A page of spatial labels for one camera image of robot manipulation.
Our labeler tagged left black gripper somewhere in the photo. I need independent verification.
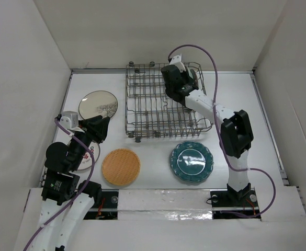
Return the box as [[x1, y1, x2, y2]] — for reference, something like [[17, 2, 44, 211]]
[[70, 114, 110, 169]]

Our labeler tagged dark teal floral plate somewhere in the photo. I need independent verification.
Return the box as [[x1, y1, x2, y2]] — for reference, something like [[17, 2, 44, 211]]
[[189, 69, 199, 89]]

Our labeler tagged beige tree pattern plate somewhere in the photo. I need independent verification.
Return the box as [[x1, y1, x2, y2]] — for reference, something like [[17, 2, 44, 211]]
[[78, 90, 118, 119]]

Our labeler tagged white red floral plate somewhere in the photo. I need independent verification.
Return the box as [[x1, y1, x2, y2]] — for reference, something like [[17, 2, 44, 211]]
[[77, 142, 100, 171]]

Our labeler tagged woven bamboo round tray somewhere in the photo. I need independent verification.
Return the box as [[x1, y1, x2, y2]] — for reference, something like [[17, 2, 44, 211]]
[[101, 149, 141, 186]]

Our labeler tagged teal scalloped rim plate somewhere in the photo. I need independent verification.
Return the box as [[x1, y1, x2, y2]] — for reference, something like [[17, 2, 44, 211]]
[[169, 141, 214, 183]]

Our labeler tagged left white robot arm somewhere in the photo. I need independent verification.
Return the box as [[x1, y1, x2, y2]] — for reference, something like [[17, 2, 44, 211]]
[[24, 111, 110, 250]]

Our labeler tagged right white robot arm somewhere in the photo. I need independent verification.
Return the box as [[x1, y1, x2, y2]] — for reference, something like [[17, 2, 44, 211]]
[[161, 65, 254, 206]]

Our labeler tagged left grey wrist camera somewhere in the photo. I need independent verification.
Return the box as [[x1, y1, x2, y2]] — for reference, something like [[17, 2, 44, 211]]
[[59, 111, 79, 130]]

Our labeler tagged grey wire dish rack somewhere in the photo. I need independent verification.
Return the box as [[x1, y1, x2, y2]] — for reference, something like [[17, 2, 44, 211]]
[[124, 61, 213, 143]]

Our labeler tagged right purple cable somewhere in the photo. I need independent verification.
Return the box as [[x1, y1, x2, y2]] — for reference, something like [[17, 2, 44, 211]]
[[168, 44, 276, 219]]

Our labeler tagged purple cable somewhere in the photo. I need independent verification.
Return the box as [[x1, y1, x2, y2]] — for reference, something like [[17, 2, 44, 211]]
[[168, 44, 276, 219], [20, 116, 95, 251]]

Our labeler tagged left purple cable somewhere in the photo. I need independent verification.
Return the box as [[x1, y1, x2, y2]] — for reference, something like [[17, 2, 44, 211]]
[[20, 116, 95, 251]]

